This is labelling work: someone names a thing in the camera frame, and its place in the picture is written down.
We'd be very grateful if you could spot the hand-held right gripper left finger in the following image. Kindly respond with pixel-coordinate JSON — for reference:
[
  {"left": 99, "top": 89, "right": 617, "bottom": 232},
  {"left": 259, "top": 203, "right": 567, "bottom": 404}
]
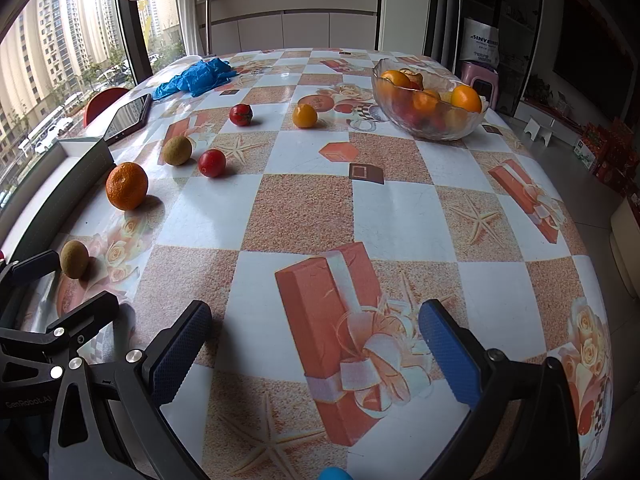
[{"left": 47, "top": 301, "right": 213, "bottom": 480}]

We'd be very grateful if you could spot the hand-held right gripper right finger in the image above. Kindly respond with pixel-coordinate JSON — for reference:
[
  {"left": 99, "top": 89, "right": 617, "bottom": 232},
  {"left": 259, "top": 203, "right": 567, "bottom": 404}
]
[{"left": 418, "top": 299, "right": 583, "bottom": 480}]

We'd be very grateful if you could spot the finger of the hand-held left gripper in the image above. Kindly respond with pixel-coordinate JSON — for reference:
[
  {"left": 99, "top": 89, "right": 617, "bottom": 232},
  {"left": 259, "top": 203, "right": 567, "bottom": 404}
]
[
  {"left": 0, "top": 290, "right": 121, "bottom": 362},
  {"left": 0, "top": 249, "right": 62, "bottom": 293}
]

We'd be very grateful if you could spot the brown kiwi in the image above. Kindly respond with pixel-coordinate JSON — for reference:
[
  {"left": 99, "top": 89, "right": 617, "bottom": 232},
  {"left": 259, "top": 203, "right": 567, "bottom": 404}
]
[
  {"left": 60, "top": 240, "right": 90, "bottom": 279},
  {"left": 162, "top": 135, "right": 193, "bottom": 166}
]

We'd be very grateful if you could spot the white tray dark rim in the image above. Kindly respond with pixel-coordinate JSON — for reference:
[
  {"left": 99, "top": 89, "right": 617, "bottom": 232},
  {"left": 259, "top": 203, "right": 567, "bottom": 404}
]
[{"left": 0, "top": 137, "right": 115, "bottom": 261}]

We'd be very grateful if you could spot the orange mandarin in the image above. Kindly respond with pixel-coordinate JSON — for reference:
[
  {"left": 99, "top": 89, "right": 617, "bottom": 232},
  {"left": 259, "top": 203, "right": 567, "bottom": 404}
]
[{"left": 106, "top": 162, "right": 149, "bottom": 211}]

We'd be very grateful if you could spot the red cherry tomato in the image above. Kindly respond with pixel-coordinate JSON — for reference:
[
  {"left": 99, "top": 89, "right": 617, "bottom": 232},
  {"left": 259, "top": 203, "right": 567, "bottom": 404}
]
[{"left": 198, "top": 149, "right": 227, "bottom": 178}]

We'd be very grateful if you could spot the yellow cherry tomato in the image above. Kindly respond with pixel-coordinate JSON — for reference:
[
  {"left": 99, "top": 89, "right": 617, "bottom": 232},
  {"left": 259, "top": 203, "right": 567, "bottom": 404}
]
[{"left": 292, "top": 103, "right": 318, "bottom": 129}]

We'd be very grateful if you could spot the black smartphone red case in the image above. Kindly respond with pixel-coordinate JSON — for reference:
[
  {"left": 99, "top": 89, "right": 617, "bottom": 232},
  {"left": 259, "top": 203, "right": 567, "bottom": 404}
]
[{"left": 102, "top": 93, "right": 153, "bottom": 143}]

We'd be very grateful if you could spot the red plastic chair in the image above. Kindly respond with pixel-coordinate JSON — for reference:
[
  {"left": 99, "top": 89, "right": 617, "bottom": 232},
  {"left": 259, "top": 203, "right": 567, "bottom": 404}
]
[{"left": 83, "top": 87, "right": 132, "bottom": 127}]

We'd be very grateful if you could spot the beige round seat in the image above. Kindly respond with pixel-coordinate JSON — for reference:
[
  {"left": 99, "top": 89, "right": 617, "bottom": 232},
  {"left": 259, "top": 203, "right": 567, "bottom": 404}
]
[{"left": 609, "top": 197, "right": 640, "bottom": 306}]

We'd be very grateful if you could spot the clear glass bowl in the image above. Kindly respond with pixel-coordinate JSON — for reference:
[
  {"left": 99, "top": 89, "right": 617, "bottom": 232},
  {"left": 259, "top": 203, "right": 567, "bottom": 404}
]
[{"left": 372, "top": 57, "right": 485, "bottom": 141}]

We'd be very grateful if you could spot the small white step stool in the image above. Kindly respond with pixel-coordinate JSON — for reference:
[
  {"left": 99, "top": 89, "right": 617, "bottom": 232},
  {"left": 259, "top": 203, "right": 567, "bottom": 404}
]
[{"left": 522, "top": 116, "right": 557, "bottom": 147}]

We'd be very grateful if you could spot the pile of blue gloves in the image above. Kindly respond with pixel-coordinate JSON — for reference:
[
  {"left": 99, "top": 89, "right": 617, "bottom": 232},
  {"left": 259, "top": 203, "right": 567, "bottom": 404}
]
[{"left": 152, "top": 58, "right": 237, "bottom": 101}]

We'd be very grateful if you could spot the large orange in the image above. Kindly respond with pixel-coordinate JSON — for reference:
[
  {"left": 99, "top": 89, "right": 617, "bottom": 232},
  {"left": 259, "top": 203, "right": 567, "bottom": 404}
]
[
  {"left": 451, "top": 85, "right": 483, "bottom": 113},
  {"left": 412, "top": 91, "right": 441, "bottom": 113},
  {"left": 380, "top": 70, "right": 412, "bottom": 90}
]

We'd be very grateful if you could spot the stack of red cartons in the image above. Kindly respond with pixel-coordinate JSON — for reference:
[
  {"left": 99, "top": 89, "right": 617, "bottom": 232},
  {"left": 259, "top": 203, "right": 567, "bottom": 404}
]
[{"left": 572, "top": 117, "right": 640, "bottom": 198}]

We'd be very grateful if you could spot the pink plastic stool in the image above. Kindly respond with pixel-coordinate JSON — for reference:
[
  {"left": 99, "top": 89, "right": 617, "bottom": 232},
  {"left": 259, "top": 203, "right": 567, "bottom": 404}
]
[{"left": 460, "top": 60, "right": 499, "bottom": 110}]

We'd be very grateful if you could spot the white curtain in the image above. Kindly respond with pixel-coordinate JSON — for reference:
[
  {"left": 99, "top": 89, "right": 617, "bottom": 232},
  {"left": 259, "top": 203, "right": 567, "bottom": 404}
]
[{"left": 175, "top": 0, "right": 211, "bottom": 56}]

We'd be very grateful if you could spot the white printed bag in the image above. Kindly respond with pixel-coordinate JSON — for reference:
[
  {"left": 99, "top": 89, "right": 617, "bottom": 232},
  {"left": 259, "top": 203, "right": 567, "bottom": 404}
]
[{"left": 461, "top": 17, "right": 502, "bottom": 67}]

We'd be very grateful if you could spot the white counter cabinet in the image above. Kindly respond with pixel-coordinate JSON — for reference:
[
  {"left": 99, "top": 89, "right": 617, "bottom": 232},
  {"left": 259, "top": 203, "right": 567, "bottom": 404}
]
[{"left": 196, "top": 0, "right": 383, "bottom": 56}]

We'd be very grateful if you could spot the black wall television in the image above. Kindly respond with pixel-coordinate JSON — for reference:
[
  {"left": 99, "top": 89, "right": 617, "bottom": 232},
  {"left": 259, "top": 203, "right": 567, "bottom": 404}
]
[{"left": 552, "top": 0, "right": 633, "bottom": 123}]

